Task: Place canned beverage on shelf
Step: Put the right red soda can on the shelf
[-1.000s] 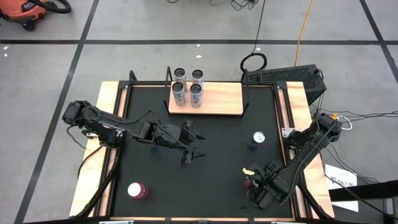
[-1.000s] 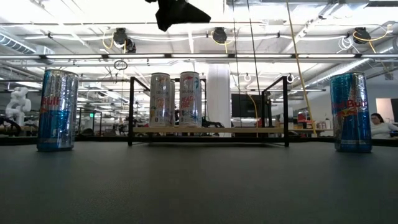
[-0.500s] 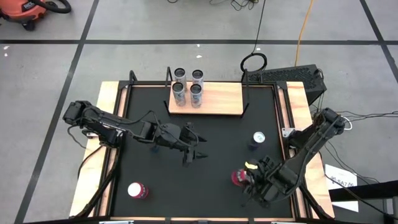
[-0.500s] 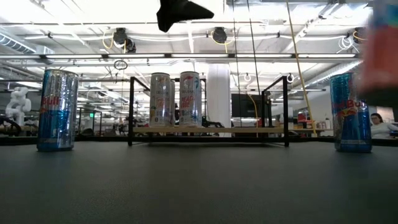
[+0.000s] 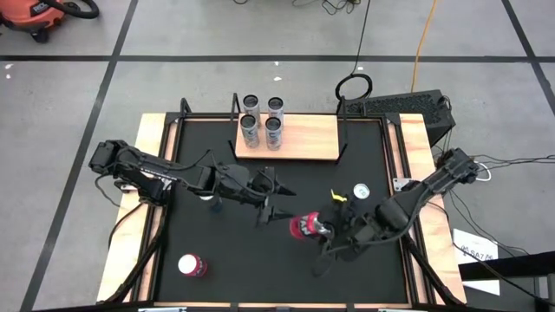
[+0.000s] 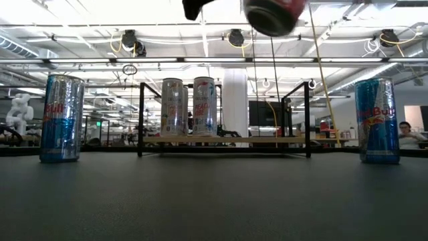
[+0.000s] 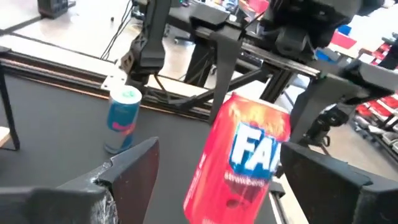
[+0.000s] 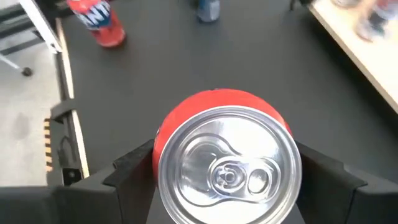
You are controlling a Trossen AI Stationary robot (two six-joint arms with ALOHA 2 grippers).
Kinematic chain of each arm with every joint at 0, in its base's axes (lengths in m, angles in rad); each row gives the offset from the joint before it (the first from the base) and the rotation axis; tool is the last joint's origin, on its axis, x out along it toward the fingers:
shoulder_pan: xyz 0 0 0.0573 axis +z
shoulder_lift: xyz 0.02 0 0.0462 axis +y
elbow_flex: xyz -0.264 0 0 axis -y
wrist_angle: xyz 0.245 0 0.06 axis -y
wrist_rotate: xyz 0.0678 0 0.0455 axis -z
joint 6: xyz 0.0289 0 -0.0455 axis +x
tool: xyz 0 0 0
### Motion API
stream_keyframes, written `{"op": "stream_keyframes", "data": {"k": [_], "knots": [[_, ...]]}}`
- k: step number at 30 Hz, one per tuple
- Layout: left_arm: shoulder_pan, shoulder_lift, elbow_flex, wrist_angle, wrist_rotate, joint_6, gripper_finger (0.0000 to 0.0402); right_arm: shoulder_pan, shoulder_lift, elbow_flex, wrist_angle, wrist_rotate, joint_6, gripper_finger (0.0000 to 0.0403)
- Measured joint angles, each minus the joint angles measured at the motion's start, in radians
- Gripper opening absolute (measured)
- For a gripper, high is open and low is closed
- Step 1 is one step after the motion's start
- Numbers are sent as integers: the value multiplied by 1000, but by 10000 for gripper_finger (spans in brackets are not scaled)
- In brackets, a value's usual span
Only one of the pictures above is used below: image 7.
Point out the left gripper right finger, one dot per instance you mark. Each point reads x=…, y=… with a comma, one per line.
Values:
x=326, y=193

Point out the black diagonal frame strut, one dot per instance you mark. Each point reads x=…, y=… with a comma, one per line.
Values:
x=248, y=77

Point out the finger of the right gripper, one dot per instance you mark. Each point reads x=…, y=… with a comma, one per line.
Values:
x=224, y=68
x=306, y=102

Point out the blue silver Red Bull can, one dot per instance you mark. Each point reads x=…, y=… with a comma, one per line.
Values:
x=122, y=118

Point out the red Fanta strawberry can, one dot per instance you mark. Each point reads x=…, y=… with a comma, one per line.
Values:
x=236, y=174

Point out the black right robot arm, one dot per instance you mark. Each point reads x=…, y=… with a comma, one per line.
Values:
x=152, y=46

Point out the black computer box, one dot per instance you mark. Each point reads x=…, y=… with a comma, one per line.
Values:
x=53, y=7

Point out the wooden shelf black metal frame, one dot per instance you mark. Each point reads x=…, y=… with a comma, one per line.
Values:
x=12, y=127

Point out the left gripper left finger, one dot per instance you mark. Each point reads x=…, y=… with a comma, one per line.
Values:
x=133, y=186

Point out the storage rack with red bins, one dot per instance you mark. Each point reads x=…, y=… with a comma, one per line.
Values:
x=376, y=113

